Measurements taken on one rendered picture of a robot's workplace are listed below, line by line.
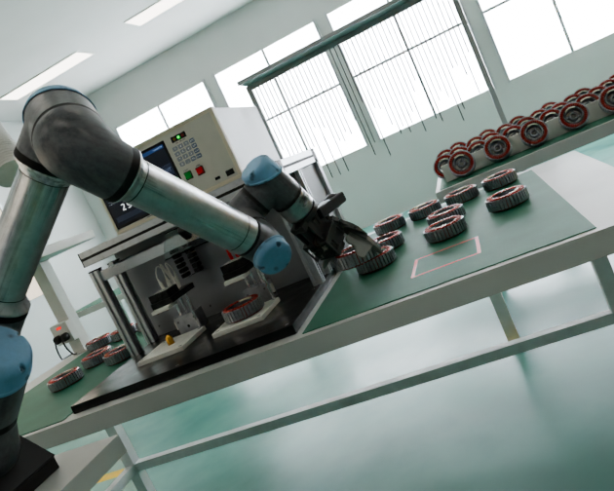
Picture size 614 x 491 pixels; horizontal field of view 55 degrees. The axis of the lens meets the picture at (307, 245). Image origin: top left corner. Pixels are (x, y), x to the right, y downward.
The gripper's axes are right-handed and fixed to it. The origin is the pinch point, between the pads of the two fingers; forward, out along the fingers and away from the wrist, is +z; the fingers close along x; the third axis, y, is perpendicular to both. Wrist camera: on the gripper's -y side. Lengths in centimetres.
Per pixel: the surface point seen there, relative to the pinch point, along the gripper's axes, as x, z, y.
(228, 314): -33.5, -7.0, 14.6
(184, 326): -62, -2, 11
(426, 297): 21.9, -0.1, 16.5
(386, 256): -2.4, 11.4, -8.6
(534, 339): -3, 94, -32
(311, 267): -20.7, 3.5, -4.4
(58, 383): -105, -12, 31
